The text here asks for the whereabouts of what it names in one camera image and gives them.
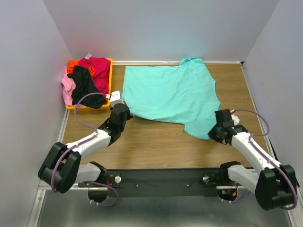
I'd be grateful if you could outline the turquoise t shirt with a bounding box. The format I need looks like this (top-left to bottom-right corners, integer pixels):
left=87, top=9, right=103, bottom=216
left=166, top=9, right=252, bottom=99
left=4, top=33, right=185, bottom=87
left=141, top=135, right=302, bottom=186
left=122, top=58, right=221, bottom=140

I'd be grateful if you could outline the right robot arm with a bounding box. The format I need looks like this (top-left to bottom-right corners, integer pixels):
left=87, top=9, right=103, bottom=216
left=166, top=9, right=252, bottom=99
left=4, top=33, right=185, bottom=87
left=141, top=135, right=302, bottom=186
left=208, top=109, right=298, bottom=210

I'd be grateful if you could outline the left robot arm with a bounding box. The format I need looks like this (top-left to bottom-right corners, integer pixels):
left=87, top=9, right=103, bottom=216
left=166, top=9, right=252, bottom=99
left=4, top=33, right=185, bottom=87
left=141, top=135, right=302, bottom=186
left=37, top=103, right=132, bottom=193

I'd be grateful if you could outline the black t shirt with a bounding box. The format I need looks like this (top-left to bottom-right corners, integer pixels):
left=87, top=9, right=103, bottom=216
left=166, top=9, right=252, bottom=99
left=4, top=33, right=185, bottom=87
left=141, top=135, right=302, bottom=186
left=67, top=66, right=106, bottom=109

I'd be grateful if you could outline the yellow plastic bin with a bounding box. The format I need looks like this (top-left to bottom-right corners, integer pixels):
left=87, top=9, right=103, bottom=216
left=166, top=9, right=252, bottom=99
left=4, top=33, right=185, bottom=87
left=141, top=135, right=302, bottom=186
left=61, top=57, right=113, bottom=111

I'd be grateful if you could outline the magenta t shirt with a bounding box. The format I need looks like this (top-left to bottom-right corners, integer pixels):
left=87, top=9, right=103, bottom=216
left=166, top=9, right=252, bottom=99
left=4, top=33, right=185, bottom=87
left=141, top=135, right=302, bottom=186
left=80, top=57, right=111, bottom=94

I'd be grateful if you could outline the pink t shirt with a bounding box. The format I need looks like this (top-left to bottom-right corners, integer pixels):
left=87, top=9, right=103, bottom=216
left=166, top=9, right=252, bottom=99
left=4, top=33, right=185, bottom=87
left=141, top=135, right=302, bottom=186
left=61, top=66, right=83, bottom=106

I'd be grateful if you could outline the orange t shirt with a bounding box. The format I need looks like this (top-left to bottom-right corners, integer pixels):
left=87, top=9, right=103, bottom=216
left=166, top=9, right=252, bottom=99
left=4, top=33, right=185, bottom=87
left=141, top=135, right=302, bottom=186
left=66, top=60, right=95, bottom=77

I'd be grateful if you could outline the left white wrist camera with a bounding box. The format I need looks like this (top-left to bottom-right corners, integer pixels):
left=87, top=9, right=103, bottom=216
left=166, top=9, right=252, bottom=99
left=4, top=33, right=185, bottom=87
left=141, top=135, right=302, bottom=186
left=106, top=91, right=125, bottom=108

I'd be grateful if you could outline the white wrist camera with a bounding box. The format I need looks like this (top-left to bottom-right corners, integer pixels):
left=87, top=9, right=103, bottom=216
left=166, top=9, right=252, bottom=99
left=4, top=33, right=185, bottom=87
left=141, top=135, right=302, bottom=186
left=106, top=91, right=125, bottom=108
left=230, top=109, right=240, bottom=125

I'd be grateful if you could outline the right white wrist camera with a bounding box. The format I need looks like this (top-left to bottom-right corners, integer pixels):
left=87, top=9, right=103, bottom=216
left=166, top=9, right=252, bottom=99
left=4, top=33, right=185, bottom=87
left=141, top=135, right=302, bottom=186
left=230, top=109, right=240, bottom=125

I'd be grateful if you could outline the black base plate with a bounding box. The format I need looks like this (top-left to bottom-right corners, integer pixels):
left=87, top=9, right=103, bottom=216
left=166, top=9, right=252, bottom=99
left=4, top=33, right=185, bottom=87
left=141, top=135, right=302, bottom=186
left=87, top=168, right=247, bottom=209

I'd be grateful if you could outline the aluminium frame rail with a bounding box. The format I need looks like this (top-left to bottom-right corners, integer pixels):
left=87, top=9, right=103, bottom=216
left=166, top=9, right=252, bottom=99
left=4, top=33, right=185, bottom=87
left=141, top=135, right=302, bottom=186
left=28, top=109, right=70, bottom=227

